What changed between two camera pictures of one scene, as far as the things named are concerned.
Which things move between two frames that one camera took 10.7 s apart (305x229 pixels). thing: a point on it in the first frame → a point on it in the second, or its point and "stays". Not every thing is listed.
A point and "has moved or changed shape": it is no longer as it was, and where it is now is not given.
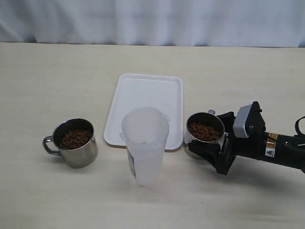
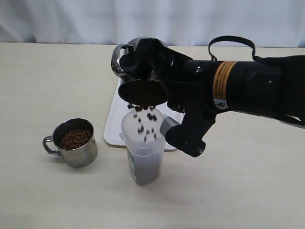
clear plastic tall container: x=145 y=130 stays
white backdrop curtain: x=257 y=23 stays
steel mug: x=206 y=126 has moved or changed shape
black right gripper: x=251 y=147 → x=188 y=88
